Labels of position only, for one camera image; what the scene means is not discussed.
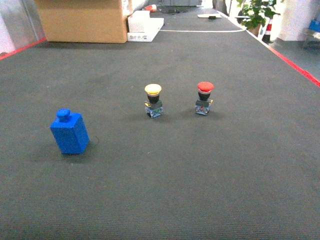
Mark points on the blue block part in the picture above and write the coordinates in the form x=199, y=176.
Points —
x=69, y=132

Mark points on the yellow mushroom push button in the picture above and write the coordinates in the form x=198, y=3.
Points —
x=154, y=106

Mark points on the red mushroom push button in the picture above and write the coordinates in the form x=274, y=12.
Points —
x=203, y=103

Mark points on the white flat box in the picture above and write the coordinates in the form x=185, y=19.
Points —
x=142, y=27

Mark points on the red white traffic cone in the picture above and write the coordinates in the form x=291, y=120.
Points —
x=267, y=35

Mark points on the large cardboard box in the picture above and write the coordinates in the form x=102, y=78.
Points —
x=85, y=21

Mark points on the potted green plant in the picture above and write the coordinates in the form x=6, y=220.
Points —
x=255, y=14

